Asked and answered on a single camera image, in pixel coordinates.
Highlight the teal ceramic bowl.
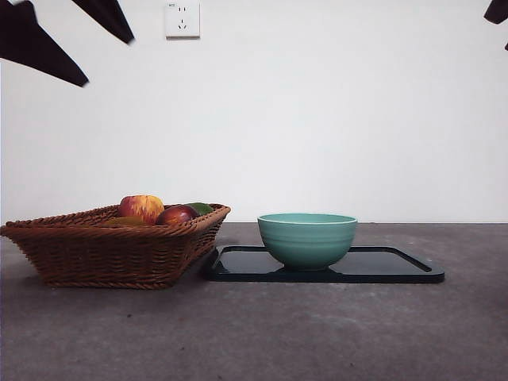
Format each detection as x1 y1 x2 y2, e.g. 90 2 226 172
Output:
256 213 359 273

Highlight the red yellow apple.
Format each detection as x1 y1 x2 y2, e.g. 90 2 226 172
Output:
120 194 165 226

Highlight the yellow brown fruit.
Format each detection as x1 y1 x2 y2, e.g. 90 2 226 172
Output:
103 216 148 228

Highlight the green fruit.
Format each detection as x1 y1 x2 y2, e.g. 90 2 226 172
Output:
185 202 215 217

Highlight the brown wicker basket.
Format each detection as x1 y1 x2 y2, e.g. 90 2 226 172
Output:
0 202 232 290

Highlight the black rectangular tray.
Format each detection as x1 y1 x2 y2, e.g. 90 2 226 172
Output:
204 244 445 283

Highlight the white wall socket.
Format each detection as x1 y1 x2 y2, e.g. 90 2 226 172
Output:
165 1 202 40

